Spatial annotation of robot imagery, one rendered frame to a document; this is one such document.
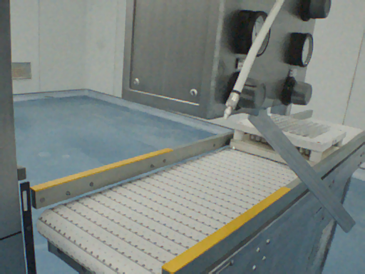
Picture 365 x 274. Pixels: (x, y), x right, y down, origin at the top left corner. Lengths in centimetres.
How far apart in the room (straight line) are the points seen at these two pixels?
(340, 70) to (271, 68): 335
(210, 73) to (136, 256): 28
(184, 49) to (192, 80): 3
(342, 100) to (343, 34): 60
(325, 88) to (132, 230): 336
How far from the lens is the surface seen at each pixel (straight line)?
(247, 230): 53
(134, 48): 34
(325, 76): 377
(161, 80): 32
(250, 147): 96
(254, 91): 30
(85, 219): 56
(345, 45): 372
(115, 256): 48
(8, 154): 55
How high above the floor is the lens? 107
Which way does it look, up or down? 21 degrees down
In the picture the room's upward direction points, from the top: 5 degrees clockwise
